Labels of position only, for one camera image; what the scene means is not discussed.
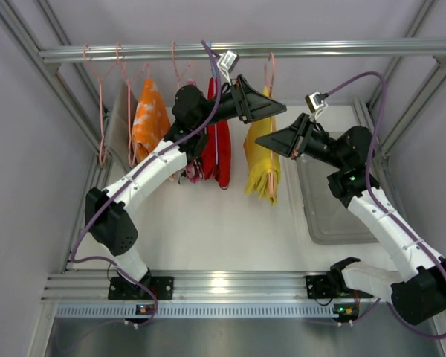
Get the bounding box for yellow trousers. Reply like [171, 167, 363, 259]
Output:
[243, 86, 282, 206]

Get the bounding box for pink wire hanger with trousers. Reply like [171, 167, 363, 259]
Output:
[263, 51, 278, 194]

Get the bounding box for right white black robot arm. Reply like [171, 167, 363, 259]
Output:
[256, 114, 446, 335]

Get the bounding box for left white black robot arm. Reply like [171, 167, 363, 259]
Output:
[85, 75, 287, 299]

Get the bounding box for pink hanger of camouflage trousers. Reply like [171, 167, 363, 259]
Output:
[171, 41, 196, 89]

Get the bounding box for red trousers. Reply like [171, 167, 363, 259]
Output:
[200, 77, 233, 190]

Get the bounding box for pink camouflage trousers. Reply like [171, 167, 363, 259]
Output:
[176, 80, 206, 185]

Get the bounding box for orange white trousers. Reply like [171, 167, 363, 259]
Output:
[131, 77, 170, 163]

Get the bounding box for pink hanger of orange trousers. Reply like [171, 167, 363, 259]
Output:
[115, 42, 150, 168]

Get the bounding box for grey trousers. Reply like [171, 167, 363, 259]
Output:
[105, 80, 138, 173]

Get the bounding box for clear plastic bin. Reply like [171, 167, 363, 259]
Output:
[291, 130, 381, 245]

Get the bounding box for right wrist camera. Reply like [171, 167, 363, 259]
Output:
[305, 91, 328, 120]

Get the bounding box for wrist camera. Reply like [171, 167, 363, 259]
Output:
[305, 91, 328, 120]
[217, 50, 239, 76]

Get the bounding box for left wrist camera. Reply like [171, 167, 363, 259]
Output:
[217, 50, 239, 76]

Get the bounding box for blue wire hanger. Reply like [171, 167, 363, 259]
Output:
[207, 41, 220, 171]

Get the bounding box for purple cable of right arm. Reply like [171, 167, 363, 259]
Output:
[321, 71, 446, 340]

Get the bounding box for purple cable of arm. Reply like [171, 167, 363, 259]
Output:
[321, 71, 446, 340]
[69, 39, 224, 330]

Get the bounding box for aluminium frame post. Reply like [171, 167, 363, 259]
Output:
[378, 1, 446, 159]

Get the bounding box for aluminium hanging rail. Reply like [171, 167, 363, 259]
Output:
[38, 37, 446, 64]

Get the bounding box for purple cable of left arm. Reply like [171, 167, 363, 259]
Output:
[69, 39, 224, 330]

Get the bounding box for grey slotted cable duct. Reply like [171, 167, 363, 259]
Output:
[55, 303, 338, 319]

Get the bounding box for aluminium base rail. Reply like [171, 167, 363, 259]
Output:
[40, 269, 402, 304]

